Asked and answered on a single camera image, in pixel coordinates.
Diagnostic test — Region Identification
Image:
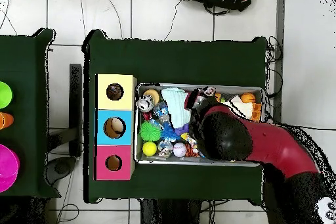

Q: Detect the orange plastic cup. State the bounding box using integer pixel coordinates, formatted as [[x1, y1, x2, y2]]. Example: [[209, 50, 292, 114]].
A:
[[0, 112, 15, 131]]

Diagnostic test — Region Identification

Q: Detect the green-clothed side table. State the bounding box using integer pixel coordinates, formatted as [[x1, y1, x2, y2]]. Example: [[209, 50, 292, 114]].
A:
[[0, 27, 62, 200]]

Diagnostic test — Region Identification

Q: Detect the silver mesh bin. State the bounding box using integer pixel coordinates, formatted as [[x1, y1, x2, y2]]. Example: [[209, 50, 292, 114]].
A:
[[133, 81, 265, 168]]

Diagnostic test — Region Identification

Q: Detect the black power cable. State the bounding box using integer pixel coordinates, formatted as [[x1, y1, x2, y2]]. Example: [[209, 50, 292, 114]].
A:
[[264, 110, 336, 132]]

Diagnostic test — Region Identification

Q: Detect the orange toy basketball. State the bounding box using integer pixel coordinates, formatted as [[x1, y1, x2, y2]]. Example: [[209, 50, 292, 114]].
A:
[[240, 92, 257, 104]]

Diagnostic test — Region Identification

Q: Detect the mint green muslin cloth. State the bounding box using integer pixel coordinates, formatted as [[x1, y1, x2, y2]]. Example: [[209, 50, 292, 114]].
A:
[[160, 87, 192, 129]]

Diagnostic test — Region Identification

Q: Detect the white baseball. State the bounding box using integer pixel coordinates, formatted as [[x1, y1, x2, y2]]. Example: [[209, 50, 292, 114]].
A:
[[172, 142, 188, 158]]

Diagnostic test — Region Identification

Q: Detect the green spiky ball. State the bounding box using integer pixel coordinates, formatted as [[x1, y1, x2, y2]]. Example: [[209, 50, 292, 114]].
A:
[[138, 120, 163, 143]]

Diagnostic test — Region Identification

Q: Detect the crushed drink can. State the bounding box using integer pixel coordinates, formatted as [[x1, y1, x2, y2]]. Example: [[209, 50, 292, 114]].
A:
[[136, 94, 155, 113]]

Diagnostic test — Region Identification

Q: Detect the cream muslin cloth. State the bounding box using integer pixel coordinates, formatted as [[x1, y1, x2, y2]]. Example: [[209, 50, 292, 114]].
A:
[[228, 95, 255, 121]]

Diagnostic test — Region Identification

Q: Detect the orange plastic grid tray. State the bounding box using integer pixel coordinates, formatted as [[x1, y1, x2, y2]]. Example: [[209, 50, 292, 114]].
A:
[[251, 102, 263, 122]]

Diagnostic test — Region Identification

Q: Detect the yellow ball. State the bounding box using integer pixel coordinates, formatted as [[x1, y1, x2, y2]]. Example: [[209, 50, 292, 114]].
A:
[[142, 141, 158, 157]]

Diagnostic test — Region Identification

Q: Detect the magenta plastic bowl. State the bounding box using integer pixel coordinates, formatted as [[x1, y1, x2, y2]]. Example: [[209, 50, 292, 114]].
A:
[[0, 143, 21, 194]]

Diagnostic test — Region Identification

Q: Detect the blue spiky ball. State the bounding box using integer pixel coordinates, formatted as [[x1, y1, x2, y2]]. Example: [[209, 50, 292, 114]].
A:
[[160, 123, 182, 143]]

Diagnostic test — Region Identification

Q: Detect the dark green table cloth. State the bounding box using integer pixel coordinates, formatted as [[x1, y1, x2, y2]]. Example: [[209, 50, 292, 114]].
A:
[[81, 28, 269, 204]]

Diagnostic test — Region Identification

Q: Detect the wooden three-hole box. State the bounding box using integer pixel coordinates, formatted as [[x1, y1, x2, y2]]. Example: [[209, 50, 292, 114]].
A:
[[93, 73, 138, 182]]

